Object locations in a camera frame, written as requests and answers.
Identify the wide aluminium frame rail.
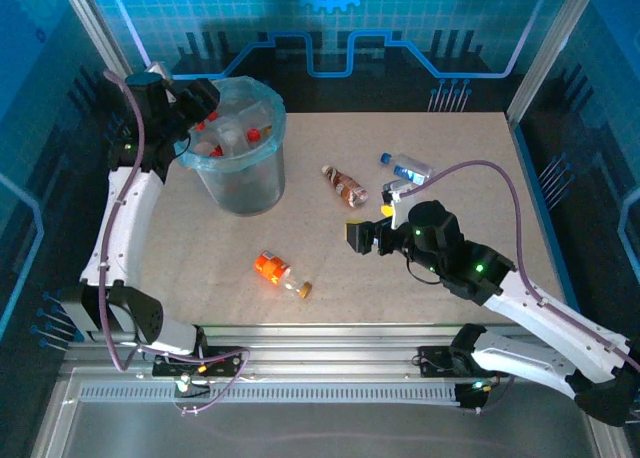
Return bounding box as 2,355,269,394
59,322,604,379

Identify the small black electronics module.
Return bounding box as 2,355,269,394
453,380,494,413
173,375,211,400

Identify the brown label plastic bottle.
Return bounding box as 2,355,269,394
321,164,370,209

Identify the grey plastic bin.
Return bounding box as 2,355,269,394
192,142,287,217

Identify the orange label plastic bottle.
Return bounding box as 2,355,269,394
253,249,314,299

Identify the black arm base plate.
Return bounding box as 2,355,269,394
152,345,244,379
417,345,510,379

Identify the grey metal tray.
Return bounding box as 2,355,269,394
32,370,629,458

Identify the slotted grey cable duct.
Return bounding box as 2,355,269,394
79,385,461,405

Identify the blue label plastic bottle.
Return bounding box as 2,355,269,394
379,151,437,187

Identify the aluminium frame post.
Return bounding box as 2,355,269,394
505,0,604,129
55,0,159,132

